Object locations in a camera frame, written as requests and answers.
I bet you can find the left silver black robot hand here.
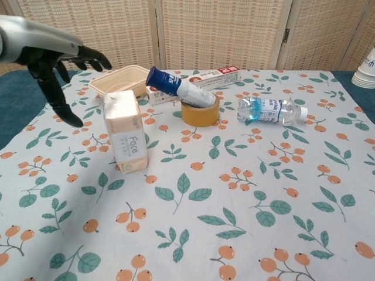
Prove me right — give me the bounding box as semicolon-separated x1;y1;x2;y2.
0;14;113;128

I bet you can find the face tissue pack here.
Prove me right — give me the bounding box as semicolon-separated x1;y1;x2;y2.
102;90;149;174

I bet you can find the beige food tray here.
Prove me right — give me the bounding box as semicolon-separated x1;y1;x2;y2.
88;64;151;99

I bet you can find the blue white bottle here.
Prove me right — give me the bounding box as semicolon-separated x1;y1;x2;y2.
145;66;216;108

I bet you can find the brown packing tape roll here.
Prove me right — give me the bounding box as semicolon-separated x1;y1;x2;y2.
180;92;220;127

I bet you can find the bamboo folding screen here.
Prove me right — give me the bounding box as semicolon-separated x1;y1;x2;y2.
0;0;375;73

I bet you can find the long red white carton box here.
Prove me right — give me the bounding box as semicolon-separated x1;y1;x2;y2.
145;66;242;106

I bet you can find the floral leaf print tablecloth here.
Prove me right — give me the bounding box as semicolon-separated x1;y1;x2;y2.
0;68;375;281

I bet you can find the clear plastic water bottle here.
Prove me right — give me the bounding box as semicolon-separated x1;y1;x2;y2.
236;96;308;126

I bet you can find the stack of white paper cups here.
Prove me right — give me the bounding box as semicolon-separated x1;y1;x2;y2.
350;46;375;88

